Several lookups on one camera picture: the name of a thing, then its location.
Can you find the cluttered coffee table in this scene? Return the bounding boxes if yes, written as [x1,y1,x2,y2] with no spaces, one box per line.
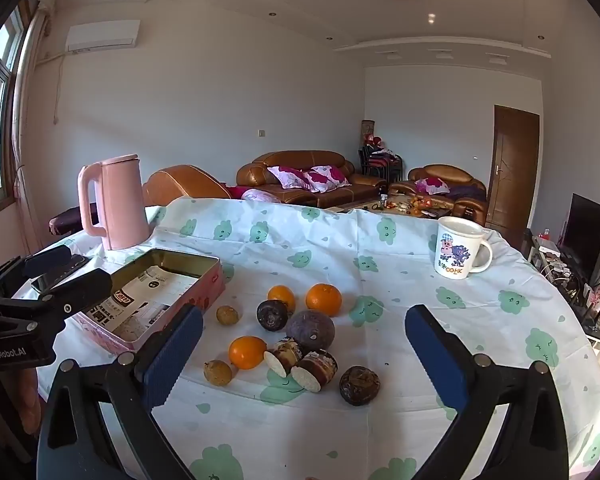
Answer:
[330,195,441,218]

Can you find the white wall air conditioner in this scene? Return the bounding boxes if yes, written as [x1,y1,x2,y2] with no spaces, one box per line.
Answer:
[66,20,142,53]

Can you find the purple passion fruit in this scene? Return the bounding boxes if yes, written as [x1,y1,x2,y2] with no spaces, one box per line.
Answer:
[285,310,336,353]

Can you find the white cartoon print mug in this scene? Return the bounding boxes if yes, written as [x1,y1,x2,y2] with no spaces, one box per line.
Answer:
[434,216,494,280]

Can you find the long brown leather sofa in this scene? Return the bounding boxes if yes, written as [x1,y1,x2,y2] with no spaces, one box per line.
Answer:
[236,150,388,208]

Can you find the dark maroon stool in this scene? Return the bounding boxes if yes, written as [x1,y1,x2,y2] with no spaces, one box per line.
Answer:
[49,205,101,236]

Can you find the pink electric kettle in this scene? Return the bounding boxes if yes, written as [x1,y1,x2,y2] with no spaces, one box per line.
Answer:
[77,154,152,251]

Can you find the black television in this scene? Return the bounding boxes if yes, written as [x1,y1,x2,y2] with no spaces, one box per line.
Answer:
[560,192,600,286]

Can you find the brown wooden door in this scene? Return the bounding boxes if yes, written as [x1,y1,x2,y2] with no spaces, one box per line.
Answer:
[485,105,540,241]

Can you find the dark brown wrinkled fruit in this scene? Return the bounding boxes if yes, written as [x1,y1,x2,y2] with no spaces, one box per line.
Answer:
[339,366,381,406]

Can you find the dark brown round fruit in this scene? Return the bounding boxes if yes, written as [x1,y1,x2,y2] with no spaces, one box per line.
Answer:
[257,300,289,332]

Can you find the small white magenta flower pillow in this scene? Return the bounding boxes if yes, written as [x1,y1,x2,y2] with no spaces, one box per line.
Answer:
[415,177,451,196]

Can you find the white tablecloth green cloud print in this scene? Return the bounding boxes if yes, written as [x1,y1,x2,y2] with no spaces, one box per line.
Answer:
[17,195,600,480]

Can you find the stack of dark chairs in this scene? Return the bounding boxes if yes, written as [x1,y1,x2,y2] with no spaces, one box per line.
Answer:
[362,142,403,183]

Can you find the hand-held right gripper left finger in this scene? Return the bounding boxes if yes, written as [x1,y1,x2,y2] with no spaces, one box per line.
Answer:
[36,304,204,480]

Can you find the pink cushion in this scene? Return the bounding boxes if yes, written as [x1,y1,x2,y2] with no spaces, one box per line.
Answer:
[241,188,282,204]

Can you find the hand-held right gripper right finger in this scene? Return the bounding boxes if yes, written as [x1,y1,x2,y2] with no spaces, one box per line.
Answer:
[405,304,566,480]

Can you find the cut dark fruit white flesh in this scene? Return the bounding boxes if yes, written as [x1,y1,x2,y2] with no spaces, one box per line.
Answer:
[263,337,306,378]
[291,349,339,392]

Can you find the brown leather sofa armrest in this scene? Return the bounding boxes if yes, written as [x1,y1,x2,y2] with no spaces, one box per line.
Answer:
[142,165,231,207]

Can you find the white pillow magenta flowers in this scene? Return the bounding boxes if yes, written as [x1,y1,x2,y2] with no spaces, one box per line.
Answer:
[267,165,313,191]
[302,165,353,193]

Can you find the cluttered television stand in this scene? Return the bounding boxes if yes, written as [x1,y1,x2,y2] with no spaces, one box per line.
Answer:
[527,230,600,351]

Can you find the purple blanket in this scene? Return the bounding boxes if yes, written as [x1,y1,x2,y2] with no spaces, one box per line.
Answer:
[447,186,487,203]

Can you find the orange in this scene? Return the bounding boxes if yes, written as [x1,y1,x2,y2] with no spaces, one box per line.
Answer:
[305,283,343,317]
[228,336,268,371]
[267,285,297,315]

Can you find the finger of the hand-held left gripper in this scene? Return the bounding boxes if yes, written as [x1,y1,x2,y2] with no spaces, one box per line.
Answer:
[0,267,113,333]
[22,244,92,293]

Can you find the brown leather armchair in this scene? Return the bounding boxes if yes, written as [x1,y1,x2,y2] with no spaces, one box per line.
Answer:
[389,164,488,226]

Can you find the pink tin box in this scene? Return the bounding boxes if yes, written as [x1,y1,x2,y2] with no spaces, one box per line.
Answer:
[72,247,227,356]

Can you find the light curtain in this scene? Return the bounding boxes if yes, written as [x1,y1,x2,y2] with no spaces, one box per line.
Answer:
[10,0,56,261]

